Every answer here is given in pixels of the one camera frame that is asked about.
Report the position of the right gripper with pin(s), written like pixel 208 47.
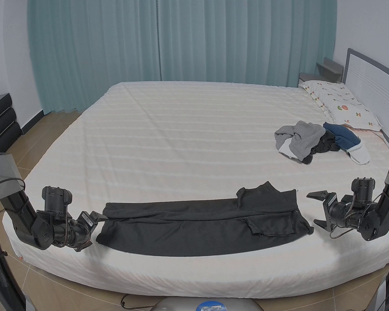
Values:
pixel 338 212

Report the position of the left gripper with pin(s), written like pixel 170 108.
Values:
pixel 87 222

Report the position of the black T-shirt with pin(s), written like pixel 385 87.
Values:
pixel 197 225

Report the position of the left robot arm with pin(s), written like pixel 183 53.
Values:
pixel 19 212

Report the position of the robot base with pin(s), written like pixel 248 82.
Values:
pixel 181 305

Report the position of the pile of clothes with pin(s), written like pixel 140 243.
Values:
pixel 306 134

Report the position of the bed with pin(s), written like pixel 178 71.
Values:
pixel 181 125

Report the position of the white printed pillow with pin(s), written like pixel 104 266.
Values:
pixel 340 100

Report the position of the black chest of drawers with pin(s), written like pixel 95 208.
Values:
pixel 1 121

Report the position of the grey bedside table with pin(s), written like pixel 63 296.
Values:
pixel 329 67

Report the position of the blue-green curtain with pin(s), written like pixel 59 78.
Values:
pixel 97 44
pixel 246 28

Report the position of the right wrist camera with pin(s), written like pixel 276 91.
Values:
pixel 346 198

